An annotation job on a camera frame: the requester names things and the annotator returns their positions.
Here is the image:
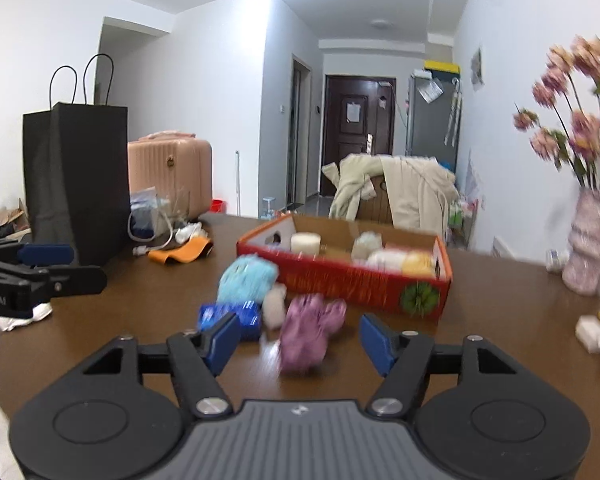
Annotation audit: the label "orange band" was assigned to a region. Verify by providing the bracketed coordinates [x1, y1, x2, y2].
[147, 237, 214, 264]

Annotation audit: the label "black paper bag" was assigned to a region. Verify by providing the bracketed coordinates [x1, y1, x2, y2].
[22, 53, 132, 267]

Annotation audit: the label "beige coat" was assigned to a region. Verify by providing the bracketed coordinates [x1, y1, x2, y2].
[321, 153, 458, 243]

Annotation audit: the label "pink textured vase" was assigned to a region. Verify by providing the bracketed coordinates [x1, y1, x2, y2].
[562, 187, 600, 293]

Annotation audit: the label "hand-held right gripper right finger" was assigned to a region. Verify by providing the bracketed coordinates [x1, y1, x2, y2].
[359, 314, 518, 418]

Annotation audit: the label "white charger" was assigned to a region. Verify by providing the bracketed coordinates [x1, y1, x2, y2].
[575, 315, 600, 353]

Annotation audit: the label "grey fridge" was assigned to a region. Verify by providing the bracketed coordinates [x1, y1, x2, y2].
[406, 72, 463, 161]

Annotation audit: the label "dark brown door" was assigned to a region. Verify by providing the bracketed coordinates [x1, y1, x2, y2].
[323, 74, 397, 196]

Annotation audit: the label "white plush toy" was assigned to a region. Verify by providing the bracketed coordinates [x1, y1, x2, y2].
[351, 231, 406, 273]

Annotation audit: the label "wall poster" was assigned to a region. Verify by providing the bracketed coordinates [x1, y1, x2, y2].
[470, 47, 483, 92]

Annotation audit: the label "pink suitcase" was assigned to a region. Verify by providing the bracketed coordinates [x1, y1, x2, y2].
[127, 132, 213, 221]

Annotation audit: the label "small white tube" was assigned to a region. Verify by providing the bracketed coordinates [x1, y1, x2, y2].
[175, 222, 206, 243]

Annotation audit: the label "white cable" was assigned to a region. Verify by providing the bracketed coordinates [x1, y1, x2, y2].
[127, 210, 181, 256]

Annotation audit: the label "dried pink flowers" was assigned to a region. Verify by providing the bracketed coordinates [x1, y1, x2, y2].
[512, 35, 600, 193]

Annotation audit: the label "clear plastic bag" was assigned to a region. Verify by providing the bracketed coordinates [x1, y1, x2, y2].
[128, 187, 173, 241]

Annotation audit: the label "white cloth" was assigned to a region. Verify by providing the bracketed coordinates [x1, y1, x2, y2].
[0, 305, 53, 332]

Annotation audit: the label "wire rack with bottles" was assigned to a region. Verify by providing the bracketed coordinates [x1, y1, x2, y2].
[447, 197, 481, 248]

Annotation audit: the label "white round sponge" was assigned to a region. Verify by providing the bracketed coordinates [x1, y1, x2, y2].
[290, 232, 322, 256]

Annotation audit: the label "blue plush toy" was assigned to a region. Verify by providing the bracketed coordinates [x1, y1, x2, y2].
[216, 254, 279, 306]

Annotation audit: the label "red cardboard box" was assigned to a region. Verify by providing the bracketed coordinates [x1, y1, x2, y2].
[236, 212, 452, 322]

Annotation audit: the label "purple satin bow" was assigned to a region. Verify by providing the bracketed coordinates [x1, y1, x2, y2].
[279, 294, 347, 373]

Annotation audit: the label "wooden chair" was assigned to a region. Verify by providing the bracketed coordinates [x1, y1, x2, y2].
[355, 172, 396, 223]

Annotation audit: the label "white umbrella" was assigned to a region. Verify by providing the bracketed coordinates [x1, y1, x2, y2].
[444, 80, 463, 147]

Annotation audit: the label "paper on fridge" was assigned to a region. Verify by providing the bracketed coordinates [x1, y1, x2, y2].
[416, 77, 444, 103]

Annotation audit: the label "blue-purple glittery pouch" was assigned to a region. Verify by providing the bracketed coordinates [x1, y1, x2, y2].
[197, 301, 262, 341]

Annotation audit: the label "yellow plush toy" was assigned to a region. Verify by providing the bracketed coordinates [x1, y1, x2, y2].
[402, 252, 437, 276]

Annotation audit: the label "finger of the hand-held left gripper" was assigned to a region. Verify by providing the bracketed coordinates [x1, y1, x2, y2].
[27, 265, 108, 306]
[0, 242, 76, 281]

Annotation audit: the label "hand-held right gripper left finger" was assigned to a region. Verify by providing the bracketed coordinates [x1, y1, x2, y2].
[82, 312, 242, 418]

